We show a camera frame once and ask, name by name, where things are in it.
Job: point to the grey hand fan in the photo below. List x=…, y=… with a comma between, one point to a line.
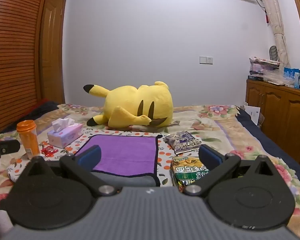
x=274, y=53

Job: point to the slatted wooden wardrobe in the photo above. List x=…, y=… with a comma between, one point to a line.
x=12, y=55

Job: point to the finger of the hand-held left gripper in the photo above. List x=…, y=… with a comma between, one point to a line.
x=5, y=146

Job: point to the white wall switch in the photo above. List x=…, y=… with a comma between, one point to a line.
x=206, y=60

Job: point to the yellow plush toy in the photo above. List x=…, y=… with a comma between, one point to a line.
x=130, y=97

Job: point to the red candy wrapper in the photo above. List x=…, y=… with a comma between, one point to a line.
x=48, y=151

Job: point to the beige patterned curtain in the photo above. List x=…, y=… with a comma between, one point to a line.
x=275, y=17

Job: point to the blue carton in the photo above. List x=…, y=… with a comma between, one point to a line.
x=291, y=76

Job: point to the white paper sheet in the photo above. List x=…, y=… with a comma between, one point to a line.
x=253, y=112

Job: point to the purple snack packet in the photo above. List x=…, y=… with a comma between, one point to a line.
x=182, y=141

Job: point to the red hanging tag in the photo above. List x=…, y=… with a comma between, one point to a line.
x=267, y=17

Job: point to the wooden door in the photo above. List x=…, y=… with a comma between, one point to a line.
x=52, y=55

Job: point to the stack of papers and bags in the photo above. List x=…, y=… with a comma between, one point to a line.
x=262, y=66

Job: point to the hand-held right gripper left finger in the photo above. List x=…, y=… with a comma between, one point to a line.
x=90, y=156

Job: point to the wooden cabinet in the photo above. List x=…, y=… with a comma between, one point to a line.
x=277, y=110

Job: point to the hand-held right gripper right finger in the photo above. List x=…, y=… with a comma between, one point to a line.
x=210, y=158

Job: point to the green snack packet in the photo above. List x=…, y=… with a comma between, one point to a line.
x=185, y=170

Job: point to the clear plastic bag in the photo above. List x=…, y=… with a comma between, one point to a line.
x=277, y=77

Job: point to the purple tissue box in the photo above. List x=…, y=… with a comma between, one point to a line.
x=65, y=137

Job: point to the navy bed sheet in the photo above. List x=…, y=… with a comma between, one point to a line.
x=272, y=145

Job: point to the orange plastic cup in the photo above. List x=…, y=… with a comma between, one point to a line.
x=30, y=142

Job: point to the dark blanket with red edge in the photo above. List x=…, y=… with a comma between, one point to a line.
x=32, y=112

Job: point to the purple and grey towel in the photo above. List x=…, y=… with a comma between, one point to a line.
x=130, y=155

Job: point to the dark blue book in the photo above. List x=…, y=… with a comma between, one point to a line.
x=255, y=78

